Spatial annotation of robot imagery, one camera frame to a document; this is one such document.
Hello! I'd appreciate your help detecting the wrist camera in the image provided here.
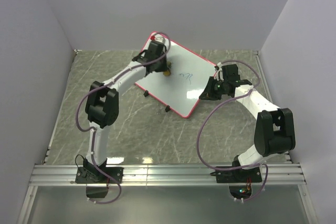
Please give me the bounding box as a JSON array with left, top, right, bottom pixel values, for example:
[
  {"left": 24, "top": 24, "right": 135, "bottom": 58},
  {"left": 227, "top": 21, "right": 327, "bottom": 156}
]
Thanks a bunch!
[
  {"left": 214, "top": 62, "right": 224, "bottom": 81},
  {"left": 150, "top": 34, "right": 166, "bottom": 44}
]

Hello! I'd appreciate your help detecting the yellow whiteboard eraser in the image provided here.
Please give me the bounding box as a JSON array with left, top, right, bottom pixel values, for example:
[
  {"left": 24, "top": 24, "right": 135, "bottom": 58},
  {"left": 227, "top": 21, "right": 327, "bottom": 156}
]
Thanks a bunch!
[{"left": 162, "top": 61, "right": 172, "bottom": 77}]

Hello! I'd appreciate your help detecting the aluminium mounting rail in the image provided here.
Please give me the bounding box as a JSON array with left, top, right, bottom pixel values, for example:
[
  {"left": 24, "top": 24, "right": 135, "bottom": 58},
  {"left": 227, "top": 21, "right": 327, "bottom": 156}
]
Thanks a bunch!
[{"left": 18, "top": 163, "right": 318, "bottom": 223}]

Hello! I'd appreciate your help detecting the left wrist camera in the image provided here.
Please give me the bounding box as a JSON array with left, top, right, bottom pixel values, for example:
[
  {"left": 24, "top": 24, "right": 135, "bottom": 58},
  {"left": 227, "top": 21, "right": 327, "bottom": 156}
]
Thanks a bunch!
[{"left": 150, "top": 34, "right": 166, "bottom": 44}]

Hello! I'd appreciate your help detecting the white board with pink frame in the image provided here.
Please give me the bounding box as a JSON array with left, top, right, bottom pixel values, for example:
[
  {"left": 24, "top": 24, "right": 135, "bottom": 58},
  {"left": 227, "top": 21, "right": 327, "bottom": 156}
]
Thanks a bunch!
[{"left": 135, "top": 41, "right": 215, "bottom": 118}]

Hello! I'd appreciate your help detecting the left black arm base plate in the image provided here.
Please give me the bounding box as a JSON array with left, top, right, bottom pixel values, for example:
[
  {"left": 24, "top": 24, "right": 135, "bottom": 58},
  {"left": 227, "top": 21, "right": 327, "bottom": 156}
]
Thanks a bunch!
[{"left": 75, "top": 167, "right": 124, "bottom": 184}]

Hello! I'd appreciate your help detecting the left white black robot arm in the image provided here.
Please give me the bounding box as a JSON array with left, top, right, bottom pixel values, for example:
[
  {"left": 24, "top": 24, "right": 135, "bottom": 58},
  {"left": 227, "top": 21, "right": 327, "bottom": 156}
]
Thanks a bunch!
[{"left": 83, "top": 40, "right": 171, "bottom": 183}]

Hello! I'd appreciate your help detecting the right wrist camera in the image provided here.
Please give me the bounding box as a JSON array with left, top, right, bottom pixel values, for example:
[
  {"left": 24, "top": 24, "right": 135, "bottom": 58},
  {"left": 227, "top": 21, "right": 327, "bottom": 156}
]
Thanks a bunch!
[{"left": 214, "top": 62, "right": 224, "bottom": 81}]

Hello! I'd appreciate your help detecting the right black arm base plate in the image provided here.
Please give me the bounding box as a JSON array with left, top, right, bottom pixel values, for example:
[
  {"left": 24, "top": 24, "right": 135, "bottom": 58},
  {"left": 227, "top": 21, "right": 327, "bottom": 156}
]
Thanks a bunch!
[{"left": 210, "top": 167, "right": 262, "bottom": 184}]

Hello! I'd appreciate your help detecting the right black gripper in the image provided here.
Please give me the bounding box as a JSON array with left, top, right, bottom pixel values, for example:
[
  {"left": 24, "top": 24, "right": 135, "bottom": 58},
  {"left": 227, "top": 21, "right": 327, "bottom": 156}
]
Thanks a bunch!
[{"left": 198, "top": 77, "right": 227, "bottom": 102}]

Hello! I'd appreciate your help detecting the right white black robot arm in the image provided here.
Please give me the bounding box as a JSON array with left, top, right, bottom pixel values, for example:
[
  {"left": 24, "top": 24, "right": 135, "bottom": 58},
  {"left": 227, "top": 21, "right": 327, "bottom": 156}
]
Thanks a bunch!
[{"left": 199, "top": 60, "right": 296, "bottom": 182}]

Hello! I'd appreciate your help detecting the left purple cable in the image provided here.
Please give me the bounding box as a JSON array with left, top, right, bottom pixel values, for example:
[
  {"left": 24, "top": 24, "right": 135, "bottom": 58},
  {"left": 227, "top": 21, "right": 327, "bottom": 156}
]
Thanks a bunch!
[{"left": 75, "top": 32, "right": 171, "bottom": 205}]

